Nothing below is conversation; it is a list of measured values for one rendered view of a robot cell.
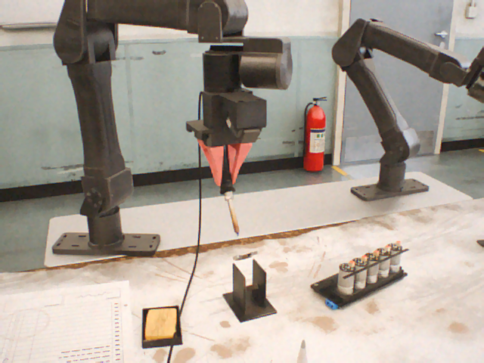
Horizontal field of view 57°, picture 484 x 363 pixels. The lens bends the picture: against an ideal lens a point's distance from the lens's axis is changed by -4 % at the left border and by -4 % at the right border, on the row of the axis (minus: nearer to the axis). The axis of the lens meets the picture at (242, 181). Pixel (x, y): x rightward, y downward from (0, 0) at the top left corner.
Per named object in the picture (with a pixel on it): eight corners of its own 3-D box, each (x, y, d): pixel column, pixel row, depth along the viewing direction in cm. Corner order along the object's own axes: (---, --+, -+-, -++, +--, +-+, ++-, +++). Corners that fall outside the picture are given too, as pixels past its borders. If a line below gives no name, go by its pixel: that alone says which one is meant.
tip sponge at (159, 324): (143, 315, 68) (141, 307, 68) (179, 312, 69) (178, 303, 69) (142, 349, 62) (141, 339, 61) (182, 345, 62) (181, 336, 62)
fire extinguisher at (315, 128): (299, 166, 360) (302, 96, 341) (318, 164, 364) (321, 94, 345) (308, 172, 347) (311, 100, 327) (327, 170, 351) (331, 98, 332)
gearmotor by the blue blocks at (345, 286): (333, 293, 72) (336, 265, 70) (344, 289, 73) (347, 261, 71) (344, 301, 70) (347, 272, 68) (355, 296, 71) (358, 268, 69)
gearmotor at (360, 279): (345, 288, 73) (349, 260, 71) (356, 283, 75) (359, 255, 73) (357, 295, 71) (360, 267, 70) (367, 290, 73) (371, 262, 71)
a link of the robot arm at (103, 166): (135, 201, 87) (111, 20, 76) (113, 215, 81) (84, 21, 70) (109, 198, 89) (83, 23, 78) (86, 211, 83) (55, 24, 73)
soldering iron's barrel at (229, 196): (240, 232, 72) (231, 193, 74) (243, 231, 71) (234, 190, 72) (231, 234, 72) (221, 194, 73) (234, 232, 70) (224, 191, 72)
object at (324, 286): (340, 312, 69) (341, 305, 69) (309, 290, 75) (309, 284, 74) (407, 279, 78) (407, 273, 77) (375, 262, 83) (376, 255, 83)
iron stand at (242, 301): (262, 313, 75) (249, 255, 77) (283, 313, 67) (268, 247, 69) (228, 322, 73) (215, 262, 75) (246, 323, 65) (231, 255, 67)
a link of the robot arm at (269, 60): (296, 85, 69) (298, 1, 64) (277, 94, 61) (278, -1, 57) (225, 81, 73) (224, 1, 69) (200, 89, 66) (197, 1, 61)
